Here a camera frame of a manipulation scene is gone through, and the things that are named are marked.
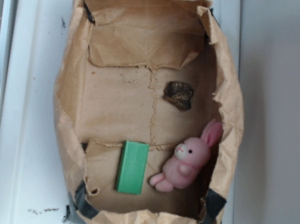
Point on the brown paper bag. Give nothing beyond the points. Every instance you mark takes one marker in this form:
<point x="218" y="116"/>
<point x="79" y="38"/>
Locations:
<point x="120" y="55"/>

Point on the green rectangular block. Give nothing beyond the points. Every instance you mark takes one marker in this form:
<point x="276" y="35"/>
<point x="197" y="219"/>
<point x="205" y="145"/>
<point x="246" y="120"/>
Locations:
<point x="131" y="169"/>

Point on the pink plush bunny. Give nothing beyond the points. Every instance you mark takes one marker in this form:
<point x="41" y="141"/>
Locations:
<point x="188" y="159"/>

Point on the dark brown rock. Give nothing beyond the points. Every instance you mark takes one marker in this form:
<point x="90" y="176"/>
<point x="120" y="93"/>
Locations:
<point x="179" y="94"/>

